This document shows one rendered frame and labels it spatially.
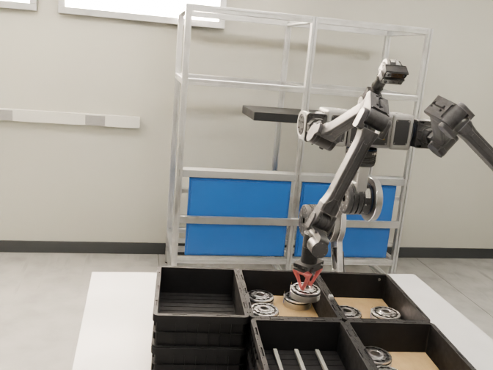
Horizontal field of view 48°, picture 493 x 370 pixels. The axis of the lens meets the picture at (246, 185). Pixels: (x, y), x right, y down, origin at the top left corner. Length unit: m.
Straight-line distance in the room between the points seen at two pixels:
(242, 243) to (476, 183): 2.53
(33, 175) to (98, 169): 0.51
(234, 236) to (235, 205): 0.23
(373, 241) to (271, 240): 0.78
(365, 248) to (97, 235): 2.18
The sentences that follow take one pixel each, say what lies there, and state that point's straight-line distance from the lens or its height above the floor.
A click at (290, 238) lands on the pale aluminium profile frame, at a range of 4.01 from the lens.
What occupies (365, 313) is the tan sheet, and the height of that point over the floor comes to 0.83.
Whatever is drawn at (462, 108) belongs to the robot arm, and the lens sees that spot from 2.05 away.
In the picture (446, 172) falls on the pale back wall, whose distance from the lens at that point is 5.39.
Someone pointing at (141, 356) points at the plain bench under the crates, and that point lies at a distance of 1.99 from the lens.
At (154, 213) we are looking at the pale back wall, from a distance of 4.72.
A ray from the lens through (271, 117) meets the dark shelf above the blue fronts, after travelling 3.80.
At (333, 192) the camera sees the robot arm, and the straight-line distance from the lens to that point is 1.86.
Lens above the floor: 1.72
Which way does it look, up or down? 13 degrees down
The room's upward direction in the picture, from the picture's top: 5 degrees clockwise
